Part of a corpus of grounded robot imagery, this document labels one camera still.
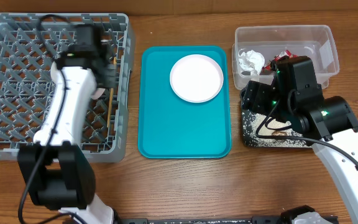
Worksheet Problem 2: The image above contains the wooden chopstick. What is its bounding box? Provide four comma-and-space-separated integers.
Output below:
107, 57, 117, 128

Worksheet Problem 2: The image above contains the white bowl with rice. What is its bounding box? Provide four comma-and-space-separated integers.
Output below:
91, 88, 105, 100

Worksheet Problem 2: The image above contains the white napkin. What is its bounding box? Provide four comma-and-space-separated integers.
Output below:
239, 50, 265, 75

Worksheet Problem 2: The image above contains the white round plate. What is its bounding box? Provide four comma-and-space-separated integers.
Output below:
170, 54, 224, 103

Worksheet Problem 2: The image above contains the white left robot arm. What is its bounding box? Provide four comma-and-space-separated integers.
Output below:
17, 24, 116, 223

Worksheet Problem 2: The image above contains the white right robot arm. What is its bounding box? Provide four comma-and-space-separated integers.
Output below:
241, 56, 358, 223

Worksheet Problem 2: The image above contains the grey dishwasher rack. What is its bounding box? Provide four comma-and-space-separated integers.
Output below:
0, 13, 135, 162

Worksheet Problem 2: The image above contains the red snack wrapper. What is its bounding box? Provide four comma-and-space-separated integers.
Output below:
262, 50, 297, 71

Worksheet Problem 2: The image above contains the black flat tray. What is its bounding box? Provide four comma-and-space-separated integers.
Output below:
240, 88, 310, 148

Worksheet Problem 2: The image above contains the dark brown food lump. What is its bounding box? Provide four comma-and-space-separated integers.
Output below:
272, 131, 287, 136

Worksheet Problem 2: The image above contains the clear plastic bin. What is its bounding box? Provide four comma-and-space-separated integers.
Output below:
232, 25, 340, 90

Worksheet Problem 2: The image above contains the teal plastic tray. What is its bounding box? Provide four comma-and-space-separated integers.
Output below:
138, 45, 232, 159

